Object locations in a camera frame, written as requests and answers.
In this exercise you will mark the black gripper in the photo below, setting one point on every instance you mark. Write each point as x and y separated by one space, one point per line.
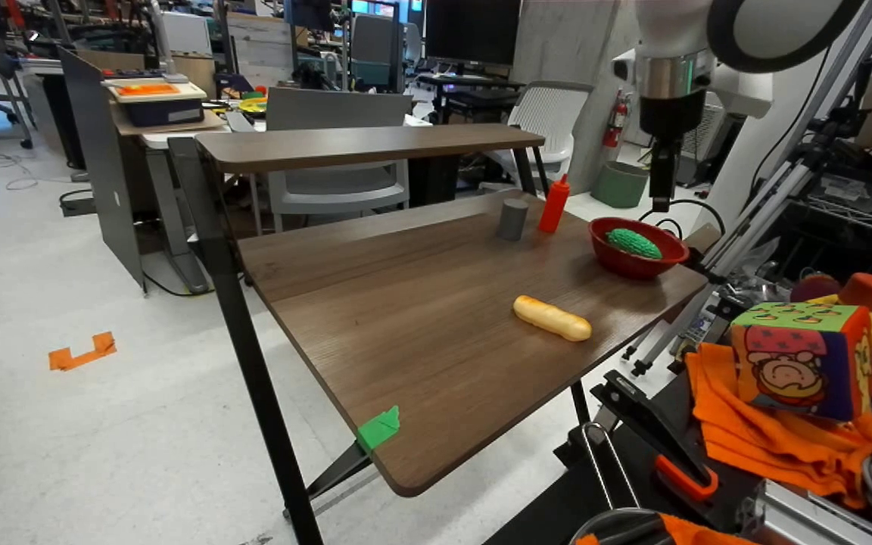
674 117

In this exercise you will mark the green leaf-shaped toy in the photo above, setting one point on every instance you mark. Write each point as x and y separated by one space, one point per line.
634 244

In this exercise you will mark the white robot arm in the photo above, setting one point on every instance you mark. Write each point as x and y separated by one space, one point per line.
750 35

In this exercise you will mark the red plastic bowl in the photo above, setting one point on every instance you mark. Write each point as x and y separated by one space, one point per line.
636 263

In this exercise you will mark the green bin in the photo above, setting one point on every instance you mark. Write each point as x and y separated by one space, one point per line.
617 186

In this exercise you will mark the red fire extinguisher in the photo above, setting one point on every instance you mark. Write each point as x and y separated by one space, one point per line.
614 121

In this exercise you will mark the red ketchup bottle toy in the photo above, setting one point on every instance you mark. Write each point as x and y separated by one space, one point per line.
556 205

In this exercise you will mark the white chair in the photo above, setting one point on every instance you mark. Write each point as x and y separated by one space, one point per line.
553 121

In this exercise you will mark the gray cylinder block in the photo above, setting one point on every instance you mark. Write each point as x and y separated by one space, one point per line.
513 218

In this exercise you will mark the yellow bread roll toy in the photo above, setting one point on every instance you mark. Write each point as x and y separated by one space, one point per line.
553 318

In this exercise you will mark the colourful plush cube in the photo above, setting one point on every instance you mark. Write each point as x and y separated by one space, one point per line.
801 359

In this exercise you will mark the orange foam block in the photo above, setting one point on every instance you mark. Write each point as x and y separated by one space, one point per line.
868 287

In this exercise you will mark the black computer monitor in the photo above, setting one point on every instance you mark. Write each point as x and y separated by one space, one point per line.
470 30

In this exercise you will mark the orange cloth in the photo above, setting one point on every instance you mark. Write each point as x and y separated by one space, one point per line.
778 441

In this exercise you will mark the wooden side desk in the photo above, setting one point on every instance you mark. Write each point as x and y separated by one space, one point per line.
355 144

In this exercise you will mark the gray office chair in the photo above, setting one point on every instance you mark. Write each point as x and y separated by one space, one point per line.
339 197

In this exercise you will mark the green tape piece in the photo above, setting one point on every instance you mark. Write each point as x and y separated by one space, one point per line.
379 426

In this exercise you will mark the box with orange lid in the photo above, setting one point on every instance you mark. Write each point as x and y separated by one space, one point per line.
159 96

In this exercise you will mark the gray partition panel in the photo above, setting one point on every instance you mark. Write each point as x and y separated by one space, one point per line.
105 171

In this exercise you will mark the orange floor tape marker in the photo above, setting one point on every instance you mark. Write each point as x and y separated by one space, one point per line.
83 352

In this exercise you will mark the aluminium frame rails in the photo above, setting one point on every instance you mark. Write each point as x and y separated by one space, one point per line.
778 171

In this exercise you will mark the black metal table frame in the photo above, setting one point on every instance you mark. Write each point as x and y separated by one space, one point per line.
256 382

